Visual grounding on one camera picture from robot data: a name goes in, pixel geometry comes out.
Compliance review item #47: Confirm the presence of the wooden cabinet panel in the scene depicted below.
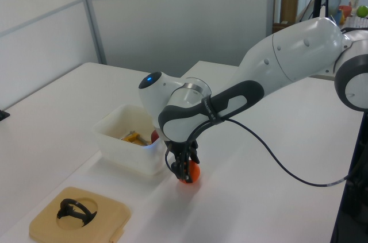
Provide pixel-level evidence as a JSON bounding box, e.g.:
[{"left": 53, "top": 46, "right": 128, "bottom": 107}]
[{"left": 274, "top": 0, "right": 301, "bottom": 25}]

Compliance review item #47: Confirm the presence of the black stand frame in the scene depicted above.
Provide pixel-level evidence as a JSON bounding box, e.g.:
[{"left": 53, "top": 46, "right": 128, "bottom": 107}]
[{"left": 330, "top": 110, "right": 368, "bottom": 243}]

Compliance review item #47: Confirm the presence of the black cable strap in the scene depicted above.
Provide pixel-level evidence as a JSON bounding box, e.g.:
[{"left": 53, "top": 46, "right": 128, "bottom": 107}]
[{"left": 202, "top": 96, "right": 225, "bottom": 125}]

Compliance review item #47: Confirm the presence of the orange toy fruit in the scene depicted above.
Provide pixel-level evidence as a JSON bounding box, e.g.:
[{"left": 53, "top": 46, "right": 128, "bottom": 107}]
[{"left": 177, "top": 160, "right": 201, "bottom": 184}]

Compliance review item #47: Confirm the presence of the beige container lid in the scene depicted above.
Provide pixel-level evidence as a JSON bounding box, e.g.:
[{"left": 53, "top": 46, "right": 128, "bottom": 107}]
[{"left": 28, "top": 186, "right": 132, "bottom": 243}]

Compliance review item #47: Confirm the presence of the yellow toy object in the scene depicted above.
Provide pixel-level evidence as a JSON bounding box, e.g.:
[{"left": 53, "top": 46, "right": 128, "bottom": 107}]
[{"left": 120, "top": 130, "right": 153, "bottom": 147}]

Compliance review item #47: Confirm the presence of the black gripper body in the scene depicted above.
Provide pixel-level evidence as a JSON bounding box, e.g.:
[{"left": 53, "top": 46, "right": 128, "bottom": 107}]
[{"left": 168, "top": 139, "right": 200, "bottom": 155}]

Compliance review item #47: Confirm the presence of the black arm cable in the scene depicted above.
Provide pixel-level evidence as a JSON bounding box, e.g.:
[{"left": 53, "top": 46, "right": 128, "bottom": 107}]
[{"left": 164, "top": 118, "right": 351, "bottom": 188}]

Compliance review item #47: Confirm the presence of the black lid handle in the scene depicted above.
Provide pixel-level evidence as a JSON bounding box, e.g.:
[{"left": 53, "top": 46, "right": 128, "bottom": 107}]
[{"left": 56, "top": 198, "right": 98, "bottom": 228}]

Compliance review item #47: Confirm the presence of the grey partition post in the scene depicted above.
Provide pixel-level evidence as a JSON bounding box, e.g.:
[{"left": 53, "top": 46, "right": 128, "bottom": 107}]
[
  {"left": 267, "top": 0, "right": 276, "bottom": 37},
  {"left": 75, "top": 0, "right": 108, "bottom": 65}
]

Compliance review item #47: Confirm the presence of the white plastic container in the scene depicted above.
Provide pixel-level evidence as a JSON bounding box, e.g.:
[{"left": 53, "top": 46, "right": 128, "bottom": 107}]
[{"left": 91, "top": 104, "right": 168, "bottom": 179}]

